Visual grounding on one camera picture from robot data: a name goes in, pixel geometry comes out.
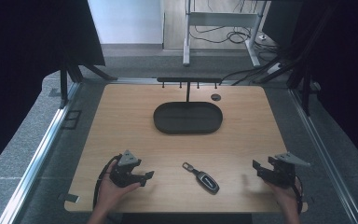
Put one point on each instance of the black rectangular bracket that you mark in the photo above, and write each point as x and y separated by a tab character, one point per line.
71	119

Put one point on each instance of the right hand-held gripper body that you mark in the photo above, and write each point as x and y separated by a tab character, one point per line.
284	171

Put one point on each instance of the black car key fob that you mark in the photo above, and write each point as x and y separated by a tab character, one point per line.
205	179

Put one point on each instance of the white metal desk frame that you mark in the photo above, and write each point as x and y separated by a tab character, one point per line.
220	19

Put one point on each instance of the black tripod stand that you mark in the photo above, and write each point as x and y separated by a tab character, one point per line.
64	84
306	90

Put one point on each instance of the black key rack with tray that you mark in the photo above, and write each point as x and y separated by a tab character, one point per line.
187	118

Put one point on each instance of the person's left hand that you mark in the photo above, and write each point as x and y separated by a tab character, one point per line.
110	193

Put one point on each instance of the white power strip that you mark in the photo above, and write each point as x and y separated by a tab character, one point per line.
274	68

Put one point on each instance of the aluminium rail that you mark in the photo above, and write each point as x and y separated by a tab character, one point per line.
326	155
40	155

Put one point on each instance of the person's right hand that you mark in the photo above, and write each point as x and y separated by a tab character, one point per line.
284	196

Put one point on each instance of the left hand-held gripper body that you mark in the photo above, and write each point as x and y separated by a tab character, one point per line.
125	173

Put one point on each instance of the black curtain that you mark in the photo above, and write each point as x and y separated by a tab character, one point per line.
341	62
18	62

